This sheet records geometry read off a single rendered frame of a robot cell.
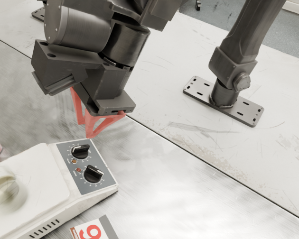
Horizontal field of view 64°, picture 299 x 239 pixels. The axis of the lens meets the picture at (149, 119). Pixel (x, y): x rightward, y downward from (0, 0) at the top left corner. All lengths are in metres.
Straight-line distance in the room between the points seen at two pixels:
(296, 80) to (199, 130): 0.34
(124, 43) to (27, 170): 0.26
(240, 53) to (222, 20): 2.31
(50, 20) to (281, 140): 0.53
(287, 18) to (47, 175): 2.95
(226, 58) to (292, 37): 2.34
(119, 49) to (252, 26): 0.25
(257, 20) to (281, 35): 2.33
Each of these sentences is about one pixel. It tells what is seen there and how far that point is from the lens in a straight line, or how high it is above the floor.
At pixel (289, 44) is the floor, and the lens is 2.72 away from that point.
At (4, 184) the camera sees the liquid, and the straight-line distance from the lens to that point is 0.41.
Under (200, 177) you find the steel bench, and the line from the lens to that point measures 0.51.
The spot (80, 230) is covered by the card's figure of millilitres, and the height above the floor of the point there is 0.93.
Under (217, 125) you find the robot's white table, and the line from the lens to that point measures 0.59.
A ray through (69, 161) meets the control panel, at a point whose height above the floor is 0.96.
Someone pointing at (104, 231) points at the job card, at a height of 0.90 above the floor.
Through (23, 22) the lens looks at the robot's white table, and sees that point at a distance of 0.95.
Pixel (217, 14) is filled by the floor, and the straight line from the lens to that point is 2.86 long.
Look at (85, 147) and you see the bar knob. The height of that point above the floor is 0.96.
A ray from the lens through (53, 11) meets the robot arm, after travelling 0.30.
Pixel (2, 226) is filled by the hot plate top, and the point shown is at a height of 0.99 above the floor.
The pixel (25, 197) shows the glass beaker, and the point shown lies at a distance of 0.41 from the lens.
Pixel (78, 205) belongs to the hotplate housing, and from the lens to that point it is 0.44.
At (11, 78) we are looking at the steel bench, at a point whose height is 0.90.
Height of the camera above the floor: 1.36
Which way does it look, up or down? 54 degrees down
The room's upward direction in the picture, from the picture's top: 3 degrees clockwise
